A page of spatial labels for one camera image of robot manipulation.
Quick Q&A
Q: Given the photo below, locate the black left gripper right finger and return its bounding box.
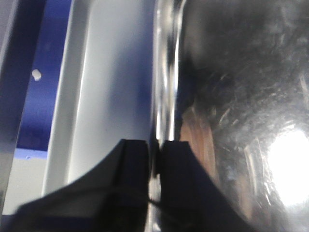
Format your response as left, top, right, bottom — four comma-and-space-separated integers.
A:
158, 141, 254, 232

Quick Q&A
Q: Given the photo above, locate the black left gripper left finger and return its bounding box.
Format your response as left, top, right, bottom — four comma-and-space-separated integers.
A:
4, 139, 149, 232

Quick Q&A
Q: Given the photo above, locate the silver metal tray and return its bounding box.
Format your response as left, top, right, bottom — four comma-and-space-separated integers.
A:
153, 0, 309, 232

